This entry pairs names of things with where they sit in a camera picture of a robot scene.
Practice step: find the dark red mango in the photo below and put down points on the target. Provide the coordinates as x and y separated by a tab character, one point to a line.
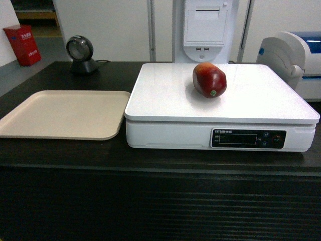
209	80

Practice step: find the white checkout scale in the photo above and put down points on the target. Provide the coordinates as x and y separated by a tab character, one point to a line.
257	112

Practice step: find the black checkout counter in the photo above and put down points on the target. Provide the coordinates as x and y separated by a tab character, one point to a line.
55	189

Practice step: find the white POS terminal stand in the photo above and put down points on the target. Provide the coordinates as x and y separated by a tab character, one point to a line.
202	30

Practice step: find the black barcode scanner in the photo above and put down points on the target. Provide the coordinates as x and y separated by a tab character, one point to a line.
80	50

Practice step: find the beige plastic tray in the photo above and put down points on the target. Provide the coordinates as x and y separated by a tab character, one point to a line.
67	114

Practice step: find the white blue label printer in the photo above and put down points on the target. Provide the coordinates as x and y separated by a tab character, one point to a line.
295	58

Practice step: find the red fire equipment box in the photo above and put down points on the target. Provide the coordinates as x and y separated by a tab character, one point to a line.
23	44

